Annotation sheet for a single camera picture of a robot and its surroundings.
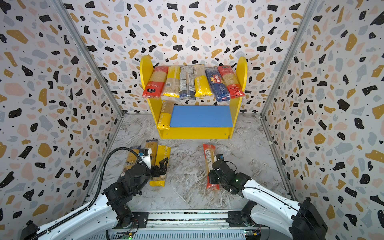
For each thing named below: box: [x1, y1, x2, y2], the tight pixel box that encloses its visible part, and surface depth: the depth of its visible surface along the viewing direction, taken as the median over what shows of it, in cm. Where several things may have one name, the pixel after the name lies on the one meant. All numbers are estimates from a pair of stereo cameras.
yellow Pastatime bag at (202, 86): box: [193, 64, 213, 98], surface depth 78 cm
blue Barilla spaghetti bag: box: [205, 66, 231, 102], surface depth 76 cm
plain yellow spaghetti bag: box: [162, 66, 181, 98], surface depth 78 cm
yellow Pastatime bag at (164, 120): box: [156, 100, 175, 130], surface depth 99 cm
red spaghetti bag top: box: [218, 65, 246, 99], surface depth 77 cm
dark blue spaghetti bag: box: [120, 145, 141, 177], surface depth 92 cm
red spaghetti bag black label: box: [142, 66, 169, 99], surface depth 78 cm
